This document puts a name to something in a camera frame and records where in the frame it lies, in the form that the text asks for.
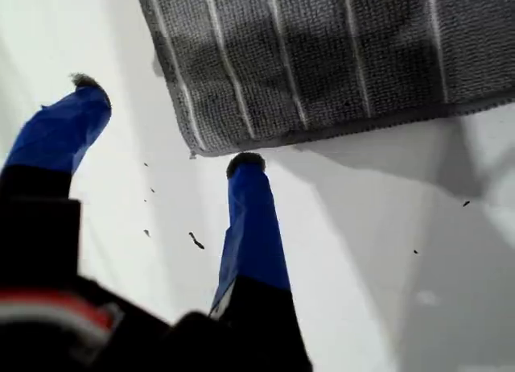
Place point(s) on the grey white-striped towel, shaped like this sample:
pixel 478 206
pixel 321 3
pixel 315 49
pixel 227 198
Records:
pixel 322 66

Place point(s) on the black lint scrap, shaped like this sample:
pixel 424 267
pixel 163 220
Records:
pixel 196 241

